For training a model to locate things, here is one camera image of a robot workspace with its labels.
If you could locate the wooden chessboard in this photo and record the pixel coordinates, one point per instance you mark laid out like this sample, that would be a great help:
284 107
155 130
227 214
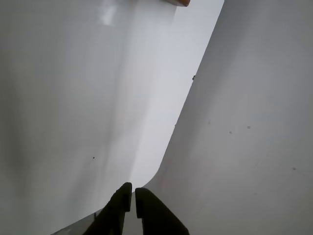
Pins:
182 2

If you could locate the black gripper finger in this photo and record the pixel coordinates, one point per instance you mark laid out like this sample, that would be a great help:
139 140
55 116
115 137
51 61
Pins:
156 215
112 213

